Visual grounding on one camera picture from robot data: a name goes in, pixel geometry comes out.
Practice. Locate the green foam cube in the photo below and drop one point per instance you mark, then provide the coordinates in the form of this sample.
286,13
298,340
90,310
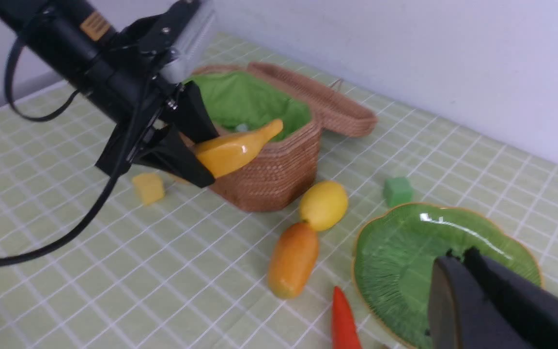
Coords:
397,191

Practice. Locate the green checkered tablecloth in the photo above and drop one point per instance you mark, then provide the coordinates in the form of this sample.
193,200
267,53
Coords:
189,271

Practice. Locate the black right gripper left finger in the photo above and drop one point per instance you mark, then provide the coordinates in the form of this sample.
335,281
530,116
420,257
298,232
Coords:
460,316

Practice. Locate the woven wicker basket lid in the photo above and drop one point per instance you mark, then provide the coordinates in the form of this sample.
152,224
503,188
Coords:
336,112

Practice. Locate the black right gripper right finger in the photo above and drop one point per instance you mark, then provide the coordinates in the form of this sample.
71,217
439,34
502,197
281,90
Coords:
530,310

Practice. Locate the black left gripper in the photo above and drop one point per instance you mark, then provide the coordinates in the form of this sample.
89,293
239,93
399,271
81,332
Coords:
150,113

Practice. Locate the yellow toy lemon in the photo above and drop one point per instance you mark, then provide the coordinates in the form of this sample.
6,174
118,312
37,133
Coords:
323,205

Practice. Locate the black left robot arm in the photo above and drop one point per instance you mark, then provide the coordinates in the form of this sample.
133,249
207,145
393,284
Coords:
71,36

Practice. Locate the green leaf-shaped glass plate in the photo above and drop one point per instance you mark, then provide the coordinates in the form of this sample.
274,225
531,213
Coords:
394,254

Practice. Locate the yellow toy banana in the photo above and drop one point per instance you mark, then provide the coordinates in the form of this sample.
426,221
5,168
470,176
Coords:
228,153

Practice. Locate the woven wicker basket green lining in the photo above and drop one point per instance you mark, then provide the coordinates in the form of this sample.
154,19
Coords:
254,95

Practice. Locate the orange toy carrot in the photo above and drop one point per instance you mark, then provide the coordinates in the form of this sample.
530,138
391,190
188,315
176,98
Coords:
344,333

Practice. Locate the orange yellow toy mango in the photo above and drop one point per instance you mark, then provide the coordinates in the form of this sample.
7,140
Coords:
292,261

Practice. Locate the yellow foam block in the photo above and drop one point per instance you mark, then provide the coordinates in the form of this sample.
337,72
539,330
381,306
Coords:
149,187

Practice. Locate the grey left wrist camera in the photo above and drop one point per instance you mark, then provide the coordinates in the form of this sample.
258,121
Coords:
178,37

